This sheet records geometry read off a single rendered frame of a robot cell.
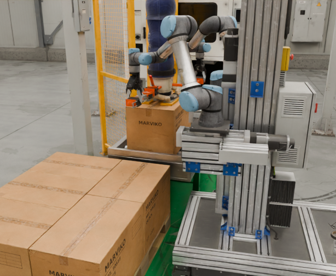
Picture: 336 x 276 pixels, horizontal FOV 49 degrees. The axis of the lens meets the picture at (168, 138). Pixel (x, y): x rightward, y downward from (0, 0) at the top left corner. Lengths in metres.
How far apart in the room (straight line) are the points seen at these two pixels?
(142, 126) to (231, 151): 1.08
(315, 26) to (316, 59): 0.96
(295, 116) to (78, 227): 1.38
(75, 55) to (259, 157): 2.32
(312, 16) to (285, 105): 9.09
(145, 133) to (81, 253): 1.29
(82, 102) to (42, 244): 2.07
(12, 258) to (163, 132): 1.41
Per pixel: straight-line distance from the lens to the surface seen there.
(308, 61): 11.47
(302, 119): 2.27
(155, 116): 2.85
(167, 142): 2.89
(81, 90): 3.81
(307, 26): 11.24
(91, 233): 2.07
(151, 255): 2.74
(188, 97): 1.97
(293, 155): 2.33
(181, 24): 2.08
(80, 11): 3.68
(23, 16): 13.47
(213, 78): 2.57
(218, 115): 2.12
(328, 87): 5.48
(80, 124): 3.92
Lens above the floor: 1.69
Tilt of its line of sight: 20 degrees down
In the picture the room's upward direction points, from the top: straight up
